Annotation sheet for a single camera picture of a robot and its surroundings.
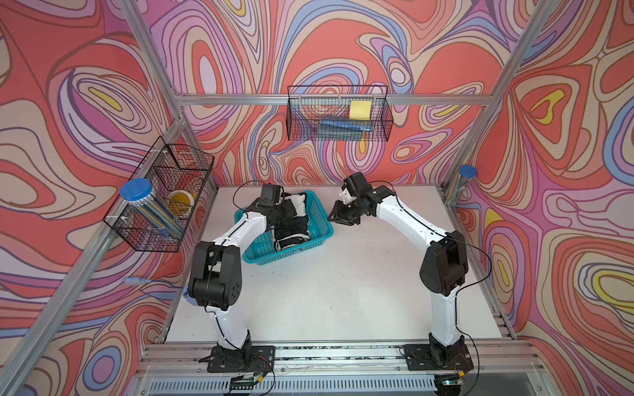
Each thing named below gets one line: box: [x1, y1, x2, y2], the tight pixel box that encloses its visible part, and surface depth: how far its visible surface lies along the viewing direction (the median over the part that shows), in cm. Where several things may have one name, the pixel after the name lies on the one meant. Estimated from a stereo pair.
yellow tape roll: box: [166, 189, 194, 219], surface depth 78 cm
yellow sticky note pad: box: [349, 100, 373, 122], surface depth 90 cm
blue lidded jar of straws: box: [119, 178, 185, 238], surface depth 63 cm
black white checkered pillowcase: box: [272, 192, 312, 252], surface depth 97 cm
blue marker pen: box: [321, 120, 374, 132], surface depth 90 cm
